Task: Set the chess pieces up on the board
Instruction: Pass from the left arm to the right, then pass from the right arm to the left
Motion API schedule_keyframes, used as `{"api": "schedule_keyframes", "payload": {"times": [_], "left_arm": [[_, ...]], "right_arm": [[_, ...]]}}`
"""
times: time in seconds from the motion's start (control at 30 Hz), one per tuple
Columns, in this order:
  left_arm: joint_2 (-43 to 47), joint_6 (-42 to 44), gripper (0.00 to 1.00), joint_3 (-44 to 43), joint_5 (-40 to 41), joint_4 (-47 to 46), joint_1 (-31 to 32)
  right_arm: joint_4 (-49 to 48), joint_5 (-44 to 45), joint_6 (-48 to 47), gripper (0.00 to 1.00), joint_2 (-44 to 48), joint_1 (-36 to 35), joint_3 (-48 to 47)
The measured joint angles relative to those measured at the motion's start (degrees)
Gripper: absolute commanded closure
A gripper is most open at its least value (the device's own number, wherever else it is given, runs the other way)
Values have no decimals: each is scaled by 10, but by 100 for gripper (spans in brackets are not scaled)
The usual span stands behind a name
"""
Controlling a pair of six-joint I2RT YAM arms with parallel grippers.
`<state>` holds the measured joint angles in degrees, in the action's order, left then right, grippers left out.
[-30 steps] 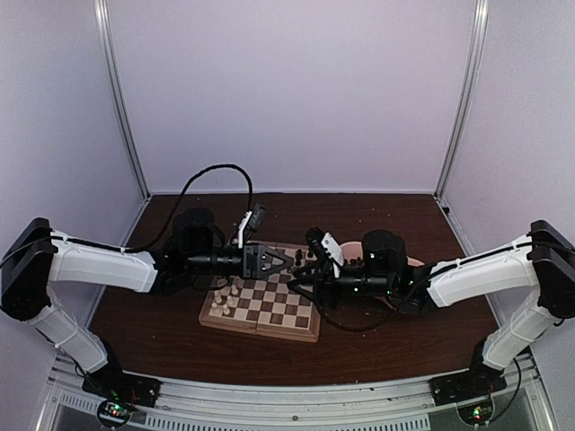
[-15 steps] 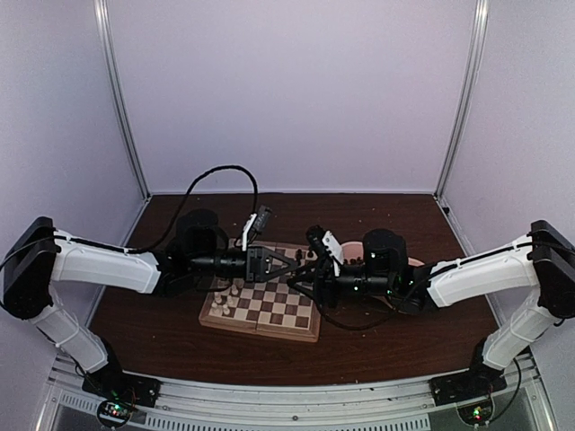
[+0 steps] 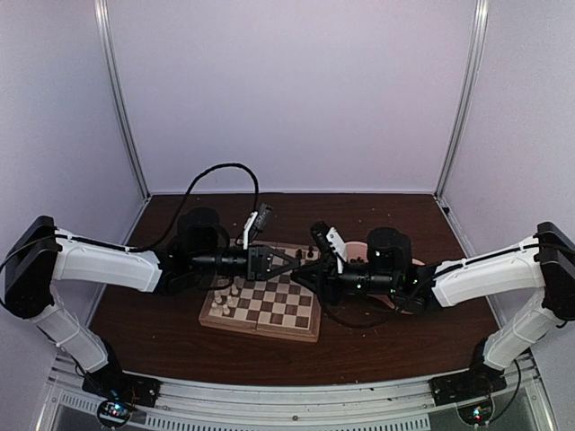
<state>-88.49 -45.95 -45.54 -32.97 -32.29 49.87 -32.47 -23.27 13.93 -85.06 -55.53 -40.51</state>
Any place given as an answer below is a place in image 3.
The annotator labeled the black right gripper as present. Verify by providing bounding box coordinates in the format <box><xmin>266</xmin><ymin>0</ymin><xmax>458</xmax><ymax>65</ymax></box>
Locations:
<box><xmin>290</xmin><ymin>255</ymin><xmax>399</xmax><ymax>308</ymax></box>

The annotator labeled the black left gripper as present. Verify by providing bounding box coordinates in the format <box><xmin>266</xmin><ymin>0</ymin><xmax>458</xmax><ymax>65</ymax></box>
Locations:
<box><xmin>192</xmin><ymin>244</ymin><xmax>299</xmax><ymax>283</ymax></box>

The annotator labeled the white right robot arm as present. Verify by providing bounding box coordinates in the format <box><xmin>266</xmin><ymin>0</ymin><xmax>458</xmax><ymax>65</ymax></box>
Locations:
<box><xmin>291</xmin><ymin>222</ymin><xmax>574</xmax><ymax>397</ymax></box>

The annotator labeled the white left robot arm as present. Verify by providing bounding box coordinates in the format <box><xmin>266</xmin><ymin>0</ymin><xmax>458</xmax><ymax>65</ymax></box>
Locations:
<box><xmin>4</xmin><ymin>207</ymin><xmax>299</xmax><ymax>399</ymax></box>

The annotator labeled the white chess pieces row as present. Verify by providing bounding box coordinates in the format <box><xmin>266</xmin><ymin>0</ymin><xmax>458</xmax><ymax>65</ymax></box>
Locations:
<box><xmin>208</xmin><ymin>284</ymin><xmax>240</xmax><ymax>318</ymax></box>

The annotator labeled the wooden chess board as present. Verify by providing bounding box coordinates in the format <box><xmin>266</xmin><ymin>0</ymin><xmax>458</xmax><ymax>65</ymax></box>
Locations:
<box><xmin>199</xmin><ymin>238</ymin><xmax>328</xmax><ymax>344</ymax></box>

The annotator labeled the pink plastic double bowl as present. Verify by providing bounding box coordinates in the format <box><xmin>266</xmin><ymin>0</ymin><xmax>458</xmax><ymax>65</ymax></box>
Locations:
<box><xmin>341</xmin><ymin>229</ymin><xmax>425</xmax><ymax>310</ymax></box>

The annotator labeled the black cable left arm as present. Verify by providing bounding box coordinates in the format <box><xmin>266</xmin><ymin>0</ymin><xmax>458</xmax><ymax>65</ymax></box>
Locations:
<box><xmin>126</xmin><ymin>163</ymin><xmax>261</xmax><ymax>252</ymax></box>

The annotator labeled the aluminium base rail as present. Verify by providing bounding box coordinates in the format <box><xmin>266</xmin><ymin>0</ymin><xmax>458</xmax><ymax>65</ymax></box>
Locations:
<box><xmin>31</xmin><ymin>354</ymin><xmax>558</xmax><ymax>430</ymax></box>

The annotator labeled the aluminium frame post left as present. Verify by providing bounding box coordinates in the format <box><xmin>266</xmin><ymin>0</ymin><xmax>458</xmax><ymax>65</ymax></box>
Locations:
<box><xmin>93</xmin><ymin>0</ymin><xmax>151</xmax><ymax>202</ymax></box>

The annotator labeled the aluminium frame post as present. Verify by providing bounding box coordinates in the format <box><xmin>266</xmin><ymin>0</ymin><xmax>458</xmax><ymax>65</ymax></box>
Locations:
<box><xmin>93</xmin><ymin>0</ymin><xmax>151</xmax><ymax>202</ymax></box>
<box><xmin>434</xmin><ymin>0</ymin><xmax>491</xmax><ymax>202</ymax></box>

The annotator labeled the aluminium frame post right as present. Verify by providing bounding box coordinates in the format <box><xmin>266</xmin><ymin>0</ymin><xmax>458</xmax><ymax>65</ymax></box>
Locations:
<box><xmin>434</xmin><ymin>0</ymin><xmax>491</xmax><ymax>202</ymax></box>

